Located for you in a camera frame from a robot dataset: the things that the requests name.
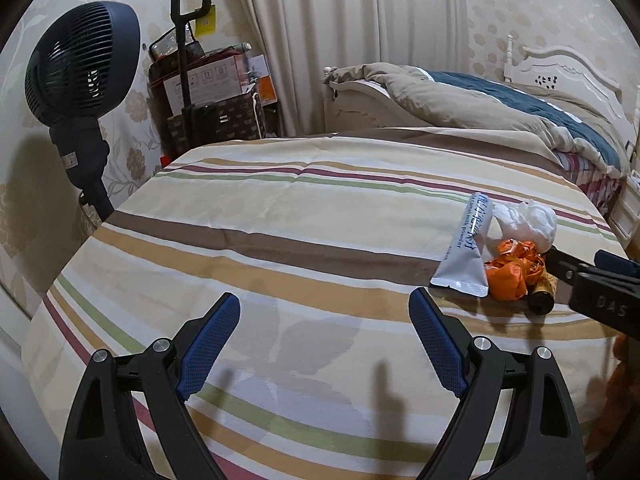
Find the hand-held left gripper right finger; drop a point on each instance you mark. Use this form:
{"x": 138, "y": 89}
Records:
{"x": 440, "y": 342}

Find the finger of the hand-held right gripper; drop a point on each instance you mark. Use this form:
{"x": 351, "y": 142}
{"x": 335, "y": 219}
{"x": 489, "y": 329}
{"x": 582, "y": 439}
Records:
{"x": 617, "y": 262}
{"x": 562, "y": 262}

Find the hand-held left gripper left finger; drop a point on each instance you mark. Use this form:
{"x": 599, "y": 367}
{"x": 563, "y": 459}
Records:
{"x": 210, "y": 342}

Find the small brown bottle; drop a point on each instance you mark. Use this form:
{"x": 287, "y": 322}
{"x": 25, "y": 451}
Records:
{"x": 542, "y": 292}

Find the patterned orange wrapper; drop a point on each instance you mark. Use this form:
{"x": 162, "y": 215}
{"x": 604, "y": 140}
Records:
{"x": 522, "y": 252}

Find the person's right forearm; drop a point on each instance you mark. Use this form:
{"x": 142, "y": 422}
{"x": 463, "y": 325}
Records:
{"x": 625, "y": 375}

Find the white crumpled plastic bag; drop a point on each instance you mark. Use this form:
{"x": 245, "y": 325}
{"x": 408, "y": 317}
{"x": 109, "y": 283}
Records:
{"x": 530, "y": 222}

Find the white drawer unit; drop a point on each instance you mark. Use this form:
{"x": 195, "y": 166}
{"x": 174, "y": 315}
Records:
{"x": 627, "y": 210}

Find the plain orange crumpled wrapper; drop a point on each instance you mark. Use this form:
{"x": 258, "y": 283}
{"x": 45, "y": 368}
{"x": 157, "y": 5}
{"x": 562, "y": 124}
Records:
{"x": 507, "y": 282}

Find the plaid bed sheet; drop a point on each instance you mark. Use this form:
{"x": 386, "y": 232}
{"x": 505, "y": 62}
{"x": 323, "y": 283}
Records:
{"x": 590, "y": 180}

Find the silver blue sachet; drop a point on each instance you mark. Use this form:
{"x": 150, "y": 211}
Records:
{"x": 465, "y": 255}

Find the striped bed sheet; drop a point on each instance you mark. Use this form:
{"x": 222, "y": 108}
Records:
{"x": 300, "y": 240}

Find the beige teal duvet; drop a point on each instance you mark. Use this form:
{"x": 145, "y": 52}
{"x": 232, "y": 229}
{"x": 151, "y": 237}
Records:
{"x": 475, "y": 100}

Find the white bed headboard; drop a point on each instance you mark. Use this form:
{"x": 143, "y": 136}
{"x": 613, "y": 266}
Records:
{"x": 565, "y": 67}

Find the white bed footboard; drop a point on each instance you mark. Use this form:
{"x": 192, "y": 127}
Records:
{"x": 355, "y": 105}

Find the cardboard box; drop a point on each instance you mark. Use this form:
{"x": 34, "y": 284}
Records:
{"x": 210, "y": 80}

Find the orange white box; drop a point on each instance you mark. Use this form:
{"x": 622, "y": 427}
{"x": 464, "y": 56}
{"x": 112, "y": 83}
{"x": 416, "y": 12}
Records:
{"x": 262, "y": 80}

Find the cream curtain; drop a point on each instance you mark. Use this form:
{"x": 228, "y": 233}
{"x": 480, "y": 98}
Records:
{"x": 360, "y": 35}

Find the dark blue standing fan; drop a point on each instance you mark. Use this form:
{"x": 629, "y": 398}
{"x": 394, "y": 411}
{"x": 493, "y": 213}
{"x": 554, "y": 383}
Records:
{"x": 82, "y": 65}

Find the yellow tag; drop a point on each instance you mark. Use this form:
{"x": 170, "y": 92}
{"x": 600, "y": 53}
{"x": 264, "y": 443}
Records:
{"x": 207, "y": 21}

